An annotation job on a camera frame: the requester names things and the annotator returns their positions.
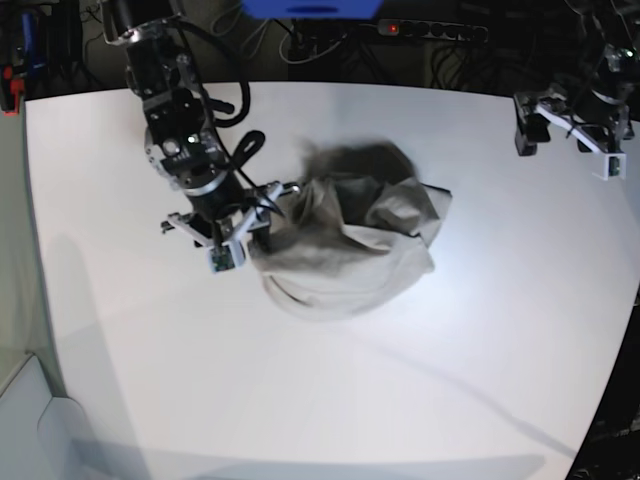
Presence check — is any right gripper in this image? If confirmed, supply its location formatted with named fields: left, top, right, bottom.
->
left=184, top=174, right=265, bottom=245

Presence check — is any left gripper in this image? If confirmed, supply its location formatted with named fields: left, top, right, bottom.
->
left=513, top=84, right=635, bottom=156

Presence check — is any beige t-shirt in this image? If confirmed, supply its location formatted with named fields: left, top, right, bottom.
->
left=251, top=142, right=453, bottom=320

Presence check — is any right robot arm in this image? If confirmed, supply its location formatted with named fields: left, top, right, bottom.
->
left=100, top=1, right=266, bottom=249

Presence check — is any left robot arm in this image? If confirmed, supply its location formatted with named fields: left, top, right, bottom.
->
left=513, top=1, right=639, bottom=162

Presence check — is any blue box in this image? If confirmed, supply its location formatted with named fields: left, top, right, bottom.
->
left=241, top=0, right=383, bottom=20

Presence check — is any red black clamp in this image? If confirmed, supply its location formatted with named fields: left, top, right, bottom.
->
left=1, top=46, right=28, bottom=116

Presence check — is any black power strip red switch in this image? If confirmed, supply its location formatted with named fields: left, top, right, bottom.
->
left=377, top=19, right=489, bottom=43

